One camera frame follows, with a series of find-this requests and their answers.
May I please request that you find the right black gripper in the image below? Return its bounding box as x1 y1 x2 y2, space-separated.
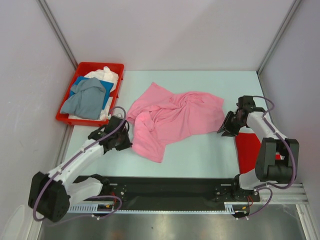
216 110 245 137

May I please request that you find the pink t shirt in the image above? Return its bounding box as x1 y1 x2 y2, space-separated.
126 83 225 163

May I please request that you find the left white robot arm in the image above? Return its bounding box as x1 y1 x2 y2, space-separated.
27 116 132 223

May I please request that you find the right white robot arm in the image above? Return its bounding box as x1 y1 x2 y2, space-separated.
218 95 300 201

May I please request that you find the red folded t shirt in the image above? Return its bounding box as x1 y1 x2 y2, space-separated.
235 133 286 180

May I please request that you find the grey t shirt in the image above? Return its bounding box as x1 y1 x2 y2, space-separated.
60 77 106 120

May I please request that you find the blue t shirt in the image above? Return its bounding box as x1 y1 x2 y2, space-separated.
69 76 117 110

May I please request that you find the white t shirt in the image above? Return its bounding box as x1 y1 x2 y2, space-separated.
84 66 119 121

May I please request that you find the red plastic bin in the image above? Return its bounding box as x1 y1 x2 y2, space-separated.
55 62 125 127

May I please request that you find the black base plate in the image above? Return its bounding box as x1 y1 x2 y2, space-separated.
97 176 260 212

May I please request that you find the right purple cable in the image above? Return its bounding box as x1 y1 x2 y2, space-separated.
249 95 297 220

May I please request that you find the left slotted cable duct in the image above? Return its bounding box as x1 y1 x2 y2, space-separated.
67 203 114 214

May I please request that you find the slotted cable duct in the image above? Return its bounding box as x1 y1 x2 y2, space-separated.
224 202 250 214
67 203 114 214

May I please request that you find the right slotted cable duct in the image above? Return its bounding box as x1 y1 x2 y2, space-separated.
224 202 250 214

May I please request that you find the aluminium frame rail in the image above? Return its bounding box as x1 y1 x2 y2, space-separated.
268 183 309 205

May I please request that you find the right aluminium corner post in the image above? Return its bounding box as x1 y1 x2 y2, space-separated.
256 0 304 77

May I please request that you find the aluminium corner post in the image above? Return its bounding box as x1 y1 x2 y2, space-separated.
256 0 304 77
36 0 78 70

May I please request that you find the left aluminium corner post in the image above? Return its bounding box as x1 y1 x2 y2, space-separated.
36 0 78 70

